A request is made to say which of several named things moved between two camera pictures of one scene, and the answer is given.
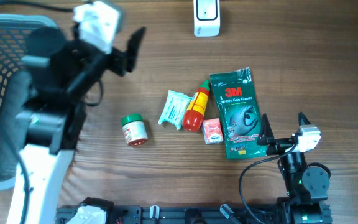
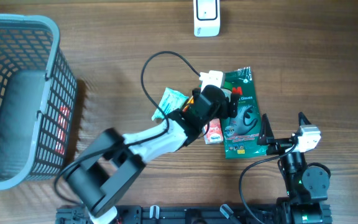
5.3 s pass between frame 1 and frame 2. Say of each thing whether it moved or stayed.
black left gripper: moved
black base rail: stayed
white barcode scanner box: stayed
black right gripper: stayed
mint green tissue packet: moved
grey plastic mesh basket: stayed
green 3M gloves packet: stayed
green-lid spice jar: moved
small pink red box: stayed
